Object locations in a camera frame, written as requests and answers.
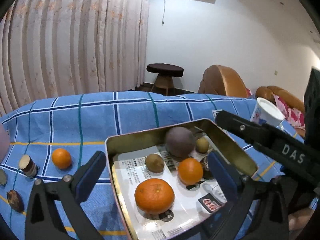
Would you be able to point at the small orange mandarin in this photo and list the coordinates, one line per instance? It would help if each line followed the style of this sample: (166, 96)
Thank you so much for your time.
(190, 171)

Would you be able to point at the dark brown water chestnut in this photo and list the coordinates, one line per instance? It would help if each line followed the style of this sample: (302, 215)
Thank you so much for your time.
(207, 174)

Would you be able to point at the pink floral curtain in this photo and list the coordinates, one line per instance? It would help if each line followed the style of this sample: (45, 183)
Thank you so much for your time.
(53, 48)

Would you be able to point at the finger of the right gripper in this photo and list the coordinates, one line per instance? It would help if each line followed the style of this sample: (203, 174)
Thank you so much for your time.
(297, 159)

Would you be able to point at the small orange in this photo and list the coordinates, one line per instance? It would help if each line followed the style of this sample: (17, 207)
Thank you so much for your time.
(61, 158)

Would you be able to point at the orange leather sofa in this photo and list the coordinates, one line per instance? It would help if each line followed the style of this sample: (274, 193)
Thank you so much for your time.
(269, 92)

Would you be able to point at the dark round stool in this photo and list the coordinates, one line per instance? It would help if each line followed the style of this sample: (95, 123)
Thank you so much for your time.
(165, 74)

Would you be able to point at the large orange mandarin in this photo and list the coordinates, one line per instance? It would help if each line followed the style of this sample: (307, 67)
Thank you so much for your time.
(154, 196)

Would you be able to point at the pink plastic pitcher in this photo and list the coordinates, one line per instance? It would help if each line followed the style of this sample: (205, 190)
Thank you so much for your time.
(4, 142)

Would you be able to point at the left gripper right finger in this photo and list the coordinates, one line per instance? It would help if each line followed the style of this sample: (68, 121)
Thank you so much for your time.
(270, 220)

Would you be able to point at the printed paper sheet in tin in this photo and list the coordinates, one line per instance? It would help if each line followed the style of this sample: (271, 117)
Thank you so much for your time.
(192, 205)

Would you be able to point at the pink floral cloth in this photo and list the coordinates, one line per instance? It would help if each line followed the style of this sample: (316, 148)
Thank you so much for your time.
(293, 116)

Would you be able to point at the blue plaid tablecloth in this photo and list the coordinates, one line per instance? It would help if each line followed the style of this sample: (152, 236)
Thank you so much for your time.
(82, 123)

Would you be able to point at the brown kiwi fruit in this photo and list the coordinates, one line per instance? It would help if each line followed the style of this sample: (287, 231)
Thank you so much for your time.
(154, 163)

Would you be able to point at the purple round passion fruit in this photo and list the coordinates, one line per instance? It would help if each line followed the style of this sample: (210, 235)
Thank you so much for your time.
(180, 142)

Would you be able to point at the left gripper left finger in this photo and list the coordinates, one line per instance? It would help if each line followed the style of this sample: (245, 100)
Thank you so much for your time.
(43, 220)

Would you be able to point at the white cartoon mug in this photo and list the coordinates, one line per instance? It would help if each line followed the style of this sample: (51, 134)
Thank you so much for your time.
(266, 112)

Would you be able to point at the orange leather armchair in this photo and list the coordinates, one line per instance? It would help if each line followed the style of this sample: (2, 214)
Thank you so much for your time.
(221, 80)

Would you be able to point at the pink metal tin box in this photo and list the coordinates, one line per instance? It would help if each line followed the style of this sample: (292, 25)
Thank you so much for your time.
(229, 150)

